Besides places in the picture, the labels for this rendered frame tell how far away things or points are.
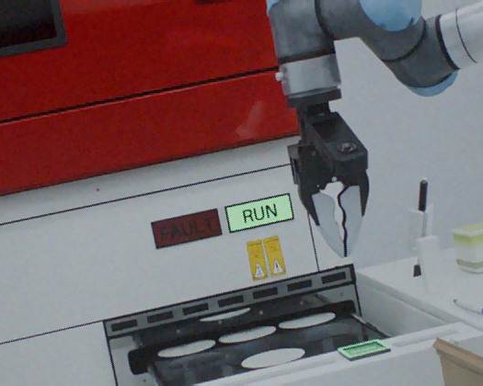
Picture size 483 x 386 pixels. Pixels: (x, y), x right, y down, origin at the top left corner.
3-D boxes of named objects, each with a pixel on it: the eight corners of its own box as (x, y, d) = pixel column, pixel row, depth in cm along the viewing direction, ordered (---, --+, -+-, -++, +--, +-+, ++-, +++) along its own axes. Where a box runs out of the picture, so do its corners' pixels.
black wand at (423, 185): (430, 179, 178) (427, 174, 179) (420, 181, 178) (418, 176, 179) (422, 278, 192) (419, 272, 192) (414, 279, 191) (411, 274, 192)
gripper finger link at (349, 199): (358, 248, 162) (346, 179, 161) (371, 253, 156) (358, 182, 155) (335, 253, 161) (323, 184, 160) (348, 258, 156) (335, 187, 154)
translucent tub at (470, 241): (456, 269, 199) (449, 229, 198) (498, 259, 200) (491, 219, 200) (476, 275, 191) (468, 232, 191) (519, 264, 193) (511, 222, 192)
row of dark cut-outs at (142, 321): (108, 335, 210) (105, 322, 209) (350, 280, 218) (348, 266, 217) (108, 336, 209) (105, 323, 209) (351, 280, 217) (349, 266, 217)
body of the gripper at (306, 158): (347, 178, 162) (331, 88, 161) (365, 182, 154) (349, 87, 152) (292, 189, 161) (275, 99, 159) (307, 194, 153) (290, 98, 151)
